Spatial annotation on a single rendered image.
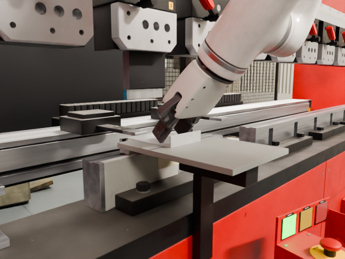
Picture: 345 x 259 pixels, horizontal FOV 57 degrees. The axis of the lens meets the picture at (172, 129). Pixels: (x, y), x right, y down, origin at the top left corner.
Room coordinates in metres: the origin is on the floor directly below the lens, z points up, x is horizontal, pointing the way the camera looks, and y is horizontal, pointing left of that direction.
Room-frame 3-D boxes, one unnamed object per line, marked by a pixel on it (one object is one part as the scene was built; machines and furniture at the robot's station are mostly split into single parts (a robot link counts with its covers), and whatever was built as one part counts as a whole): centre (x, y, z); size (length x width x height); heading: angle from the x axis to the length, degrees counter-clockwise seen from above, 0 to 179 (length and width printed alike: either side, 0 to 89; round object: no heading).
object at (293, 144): (1.08, -0.40, 0.89); 0.30 x 0.05 x 0.03; 136
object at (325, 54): (1.39, -0.62, 1.26); 0.15 x 0.09 x 0.17; 136
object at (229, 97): (1.52, -0.18, 1.02); 0.44 x 0.06 x 0.04; 136
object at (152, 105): (1.11, 0.20, 1.02); 0.37 x 0.06 x 0.04; 136
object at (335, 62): (1.53, -0.75, 1.26); 0.15 x 0.09 x 0.17; 136
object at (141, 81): (0.68, 0.06, 1.13); 0.10 x 0.02 x 0.10; 136
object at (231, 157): (0.58, -0.05, 1.00); 0.26 x 0.18 x 0.01; 46
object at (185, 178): (0.67, -0.01, 0.89); 0.30 x 0.05 x 0.03; 136
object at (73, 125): (0.79, 0.16, 1.01); 0.26 x 0.12 x 0.05; 46
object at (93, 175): (0.72, 0.02, 0.92); 0.39 x 0.06 x 0.10; 136
